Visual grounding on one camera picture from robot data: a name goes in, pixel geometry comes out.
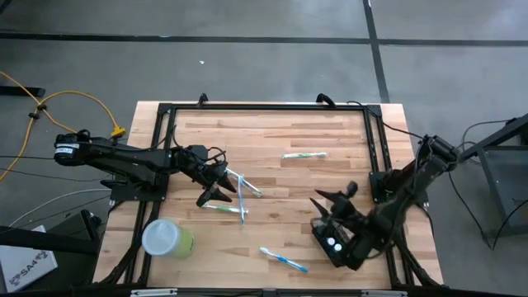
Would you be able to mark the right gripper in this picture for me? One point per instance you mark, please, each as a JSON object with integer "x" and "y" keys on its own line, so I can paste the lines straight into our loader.
{"x": 346, "y": 208}

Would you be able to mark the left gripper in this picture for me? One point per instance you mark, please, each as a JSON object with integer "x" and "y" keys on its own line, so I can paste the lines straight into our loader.
{"x": 194, "y": 158}

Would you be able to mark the blue toothbrush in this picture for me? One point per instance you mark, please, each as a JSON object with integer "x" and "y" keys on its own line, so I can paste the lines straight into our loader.
{"x": 241, "y": 210}
{"x": 284, "y": 260}

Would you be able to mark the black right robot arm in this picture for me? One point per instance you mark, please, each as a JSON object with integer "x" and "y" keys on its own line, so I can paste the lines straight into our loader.
{"x": 412, "y": 185}

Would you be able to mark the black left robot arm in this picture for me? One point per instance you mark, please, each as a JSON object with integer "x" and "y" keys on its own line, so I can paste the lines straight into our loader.
{"x": 123, "y": 158}

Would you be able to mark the green canister white lid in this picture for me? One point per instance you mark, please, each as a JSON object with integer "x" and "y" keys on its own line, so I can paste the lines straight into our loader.
{"x": 165, "y": 239}

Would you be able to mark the black equipment stand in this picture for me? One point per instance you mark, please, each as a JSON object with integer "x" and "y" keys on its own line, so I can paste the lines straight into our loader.
{"x": 49, "y": 241}

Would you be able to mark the black metal cart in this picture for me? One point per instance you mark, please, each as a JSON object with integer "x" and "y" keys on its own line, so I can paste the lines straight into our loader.
{"x": 511, "y": 189}

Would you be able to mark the white cardboard box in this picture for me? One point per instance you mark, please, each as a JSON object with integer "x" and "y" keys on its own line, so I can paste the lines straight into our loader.
{"x": 24, "y": 264}

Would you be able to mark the black floor bar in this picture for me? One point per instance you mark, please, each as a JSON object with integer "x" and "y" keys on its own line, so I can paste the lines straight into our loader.
{"x": 20, "y": 91}

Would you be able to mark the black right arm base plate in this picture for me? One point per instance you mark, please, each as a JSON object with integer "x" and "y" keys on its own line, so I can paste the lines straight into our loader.
{"x": 377, "y": 191}

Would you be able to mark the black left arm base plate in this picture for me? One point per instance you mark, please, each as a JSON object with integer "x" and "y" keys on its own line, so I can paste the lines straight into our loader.
{"x": 136, "y": 194}

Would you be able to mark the black aluminium table frame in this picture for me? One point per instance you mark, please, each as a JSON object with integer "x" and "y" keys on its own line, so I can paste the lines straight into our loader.
{"x": 268, "y": 108}

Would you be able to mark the silver table bracket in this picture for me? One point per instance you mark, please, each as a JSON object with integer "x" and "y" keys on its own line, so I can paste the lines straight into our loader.
{"x": 383, "y": 293}
{"x": 152, "y": 292}

